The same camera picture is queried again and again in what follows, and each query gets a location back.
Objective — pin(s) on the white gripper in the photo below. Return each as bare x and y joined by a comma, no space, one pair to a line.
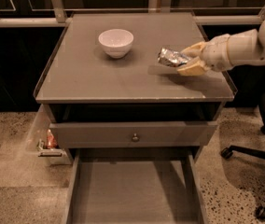
215,54

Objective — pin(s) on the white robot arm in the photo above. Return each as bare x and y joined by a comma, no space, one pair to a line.
247,48

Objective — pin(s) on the grey top drawer with knob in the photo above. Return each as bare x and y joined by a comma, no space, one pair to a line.
133,134

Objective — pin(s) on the open grey middle drawer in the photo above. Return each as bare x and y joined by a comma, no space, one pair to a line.
134,186

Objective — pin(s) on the white ceramic bowl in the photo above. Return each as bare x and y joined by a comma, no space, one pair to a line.
116,43

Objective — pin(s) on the grey cabinet with glass top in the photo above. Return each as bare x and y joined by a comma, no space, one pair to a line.
83,84

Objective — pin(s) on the red snack packet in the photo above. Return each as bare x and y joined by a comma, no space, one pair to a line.
51,142

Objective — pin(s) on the clear plastic side bin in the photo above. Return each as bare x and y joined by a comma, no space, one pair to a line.
36,141

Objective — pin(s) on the metal railing frame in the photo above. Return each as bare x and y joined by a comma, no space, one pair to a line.
58,6

